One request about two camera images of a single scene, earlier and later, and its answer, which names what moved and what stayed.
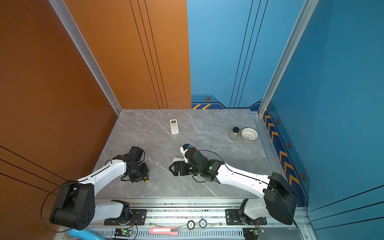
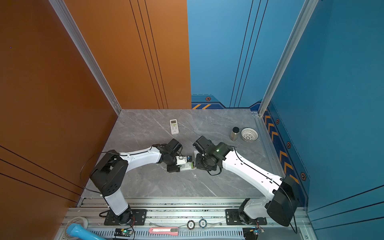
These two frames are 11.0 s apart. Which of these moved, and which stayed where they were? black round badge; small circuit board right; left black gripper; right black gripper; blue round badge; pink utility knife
Moved: left black gripper; right black gripper
Stayed: small circuit board right; blue round badge; pink utility knife; black round badge
